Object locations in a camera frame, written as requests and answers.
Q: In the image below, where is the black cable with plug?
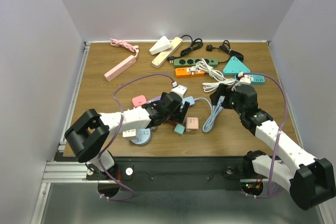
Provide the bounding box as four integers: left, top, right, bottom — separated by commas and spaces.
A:
206, 39, 245, 63

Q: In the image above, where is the light blue strip cable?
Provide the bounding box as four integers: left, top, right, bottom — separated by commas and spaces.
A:
194, 97, 224, 133

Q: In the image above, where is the white cube socket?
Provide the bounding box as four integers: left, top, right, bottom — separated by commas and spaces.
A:
122, 129, 138, 141

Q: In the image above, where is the white triangular socket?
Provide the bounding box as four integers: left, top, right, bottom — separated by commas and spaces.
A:
149, 36, 172, 55

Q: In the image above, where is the teal cube adapter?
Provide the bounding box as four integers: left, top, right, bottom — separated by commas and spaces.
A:
174, 124, 185, 136

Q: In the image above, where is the black cable with europlug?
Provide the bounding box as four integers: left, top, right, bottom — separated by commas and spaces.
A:
167, 34, 204, 64

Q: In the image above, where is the pink cube socket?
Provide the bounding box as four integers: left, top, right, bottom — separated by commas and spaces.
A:
185, 117, 199, 133

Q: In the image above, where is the pink strip cable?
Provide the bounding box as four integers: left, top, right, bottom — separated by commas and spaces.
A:
109, 38, 140, 58

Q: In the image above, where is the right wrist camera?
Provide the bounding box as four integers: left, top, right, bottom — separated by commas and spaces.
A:
235, 72, 251, 86

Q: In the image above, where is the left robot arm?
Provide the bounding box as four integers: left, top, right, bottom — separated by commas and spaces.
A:
65, 91, 186, 179

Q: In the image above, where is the pink power strip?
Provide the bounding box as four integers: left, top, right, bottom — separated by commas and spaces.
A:
104, 56, 136, 82

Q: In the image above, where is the dark red cube socket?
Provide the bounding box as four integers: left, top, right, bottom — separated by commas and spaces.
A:
167, 120, 177, 126

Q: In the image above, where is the pink plug adapter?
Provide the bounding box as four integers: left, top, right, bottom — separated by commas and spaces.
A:
132, 95, 147, 108

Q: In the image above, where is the beige power strip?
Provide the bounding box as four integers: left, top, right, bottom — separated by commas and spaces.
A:
152, 37, 183, 68

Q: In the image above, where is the purple power strip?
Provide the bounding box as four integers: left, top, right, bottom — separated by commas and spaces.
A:
146, 96, 161, 104

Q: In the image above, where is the green power strip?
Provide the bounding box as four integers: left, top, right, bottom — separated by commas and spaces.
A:
173, 58, 219, 68

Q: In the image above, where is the aluminium frame rail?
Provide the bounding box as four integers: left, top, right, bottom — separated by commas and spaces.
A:
41, 41, 91, 183

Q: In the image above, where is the light blue power strip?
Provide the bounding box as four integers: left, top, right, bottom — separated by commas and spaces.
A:
182, 96, 195, 108

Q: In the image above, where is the teal rectangular power strip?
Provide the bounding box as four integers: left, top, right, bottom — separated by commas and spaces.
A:
248, 74, 265, 85

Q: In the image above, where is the teal triangular socket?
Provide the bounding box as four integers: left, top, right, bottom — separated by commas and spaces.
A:
222, 57, 250, 76

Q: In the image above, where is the round blue socket base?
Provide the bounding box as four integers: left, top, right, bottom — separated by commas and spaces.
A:
131, 129, 152, 145

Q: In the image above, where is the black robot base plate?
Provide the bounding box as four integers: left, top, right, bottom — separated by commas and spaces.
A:
86, 156, 266, 193

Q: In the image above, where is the white bundled cable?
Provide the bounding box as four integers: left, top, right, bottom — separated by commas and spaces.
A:
187, 60, 237, 93

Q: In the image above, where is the orange power strip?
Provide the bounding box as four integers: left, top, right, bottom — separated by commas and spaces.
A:
175, 67, 205, 79

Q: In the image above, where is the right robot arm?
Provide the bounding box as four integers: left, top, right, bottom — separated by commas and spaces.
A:
210, 84, 335, 210

